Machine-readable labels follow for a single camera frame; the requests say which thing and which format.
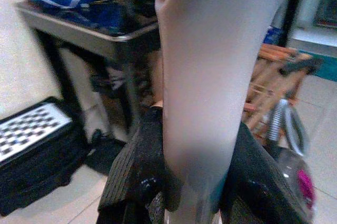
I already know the black metal table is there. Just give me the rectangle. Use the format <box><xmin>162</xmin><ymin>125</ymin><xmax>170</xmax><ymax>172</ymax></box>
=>
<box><xmin>15</xmin><ymin>0</ymin><xmax>162</xmax><ymax>140</ymax></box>

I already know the black crate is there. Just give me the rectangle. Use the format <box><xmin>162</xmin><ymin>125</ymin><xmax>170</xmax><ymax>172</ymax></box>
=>
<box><xmin>0</xmin><ymin>96</ymin><xmax>90</xmax><ymax>217</ymax></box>

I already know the black and white checkerboard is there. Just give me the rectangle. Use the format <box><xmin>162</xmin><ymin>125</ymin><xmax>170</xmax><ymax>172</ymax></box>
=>
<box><xmin>0</xmin><ymin>102</ymin><xmax>73</xmax><ymax>163</ymax></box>

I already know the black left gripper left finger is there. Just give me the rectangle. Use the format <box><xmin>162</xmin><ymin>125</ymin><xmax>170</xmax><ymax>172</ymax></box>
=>
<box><xmin>97</xmin><ymin>106</ymin><xmax>183</xmax><ymax>224</ymax></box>

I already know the grey and magenta vacuum cleaner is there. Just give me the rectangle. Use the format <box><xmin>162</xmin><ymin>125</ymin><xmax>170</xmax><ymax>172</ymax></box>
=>
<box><xmin>265</xmin><ymin>98</ymin><xmax>318</xmax><ymax>211</ymax></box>

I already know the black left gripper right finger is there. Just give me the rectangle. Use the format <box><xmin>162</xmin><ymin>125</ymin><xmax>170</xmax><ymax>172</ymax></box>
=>
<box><xmin>210</xmin><ymin>121</ymin><xmax>314</xmax><ymax>224</ymax></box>

